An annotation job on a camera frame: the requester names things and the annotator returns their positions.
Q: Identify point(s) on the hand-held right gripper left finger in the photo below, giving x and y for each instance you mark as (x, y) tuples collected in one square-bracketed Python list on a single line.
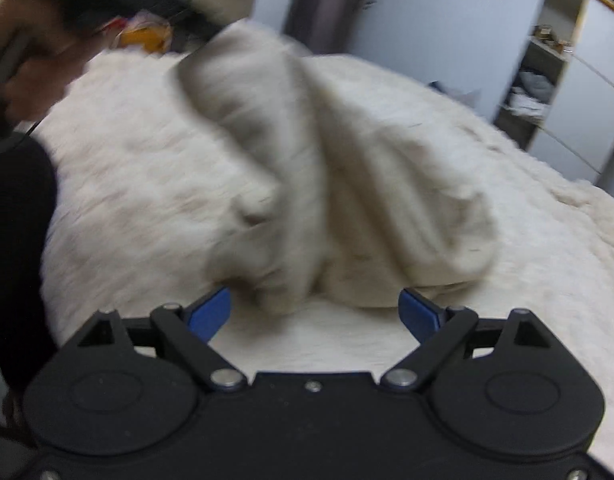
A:
[(213, 314)]

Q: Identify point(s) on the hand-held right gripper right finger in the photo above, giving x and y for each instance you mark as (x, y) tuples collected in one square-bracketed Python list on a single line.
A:
[(416, 314)]

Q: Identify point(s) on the beige garment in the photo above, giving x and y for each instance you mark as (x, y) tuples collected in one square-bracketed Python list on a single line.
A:
[(332, 175)]

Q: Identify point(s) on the white fluffy blanket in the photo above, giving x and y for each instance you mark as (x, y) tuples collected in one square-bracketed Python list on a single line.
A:
[(137, 200)]

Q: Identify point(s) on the person's black top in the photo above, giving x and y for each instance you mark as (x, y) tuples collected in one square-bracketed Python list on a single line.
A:
[(14, 260)]

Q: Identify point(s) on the open shelf with clutter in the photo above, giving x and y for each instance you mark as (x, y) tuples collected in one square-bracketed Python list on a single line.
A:
[(532, 85)]

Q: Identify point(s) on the white wardrobe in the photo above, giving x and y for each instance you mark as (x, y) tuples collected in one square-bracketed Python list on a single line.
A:
[(437, 25)]

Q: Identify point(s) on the orange bag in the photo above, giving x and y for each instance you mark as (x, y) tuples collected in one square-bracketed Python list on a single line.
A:
[(142, 32)]

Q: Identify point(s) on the person's head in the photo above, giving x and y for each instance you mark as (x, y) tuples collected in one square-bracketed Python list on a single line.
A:
[(34, 45)]

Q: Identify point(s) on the dark doorway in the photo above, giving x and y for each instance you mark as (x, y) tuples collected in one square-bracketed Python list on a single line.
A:
[(327, 0)]

